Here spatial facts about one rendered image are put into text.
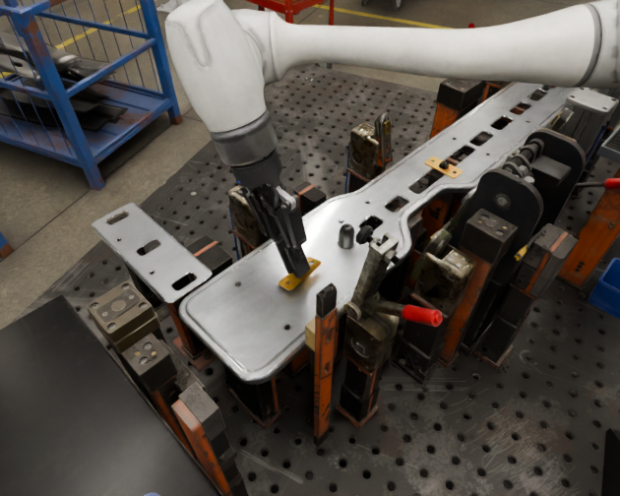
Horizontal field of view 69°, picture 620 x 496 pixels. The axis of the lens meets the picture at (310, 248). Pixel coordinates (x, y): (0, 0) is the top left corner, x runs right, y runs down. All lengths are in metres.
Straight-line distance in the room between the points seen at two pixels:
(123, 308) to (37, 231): 1.96
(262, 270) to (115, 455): 0.38
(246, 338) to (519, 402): 0.63
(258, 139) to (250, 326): 0.31
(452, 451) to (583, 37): 0.76
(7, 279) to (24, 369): 1.75
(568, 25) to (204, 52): 0.45
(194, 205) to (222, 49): 0.90
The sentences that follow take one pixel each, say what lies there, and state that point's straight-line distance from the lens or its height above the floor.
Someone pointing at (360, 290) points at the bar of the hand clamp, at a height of 1.11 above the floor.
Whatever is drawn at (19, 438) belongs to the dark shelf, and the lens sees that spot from 0.76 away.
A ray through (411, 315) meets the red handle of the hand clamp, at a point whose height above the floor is 1.13.
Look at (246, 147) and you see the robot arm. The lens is 0.65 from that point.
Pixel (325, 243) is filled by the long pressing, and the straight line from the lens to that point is 0.89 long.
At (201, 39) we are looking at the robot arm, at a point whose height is 1.42.
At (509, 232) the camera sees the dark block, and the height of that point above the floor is 1.12.
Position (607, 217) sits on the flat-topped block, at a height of 0.94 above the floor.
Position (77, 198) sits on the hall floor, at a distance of 2.83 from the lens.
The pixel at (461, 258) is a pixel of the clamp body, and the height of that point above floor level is 1.07.
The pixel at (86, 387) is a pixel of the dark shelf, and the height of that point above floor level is 1.03.
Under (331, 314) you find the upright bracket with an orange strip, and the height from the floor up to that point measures 1.15.
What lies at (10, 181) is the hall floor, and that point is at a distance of 3.14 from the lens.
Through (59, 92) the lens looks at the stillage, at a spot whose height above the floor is 0.59.
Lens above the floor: 1.65
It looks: 47 degrees down
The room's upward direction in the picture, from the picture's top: straight up
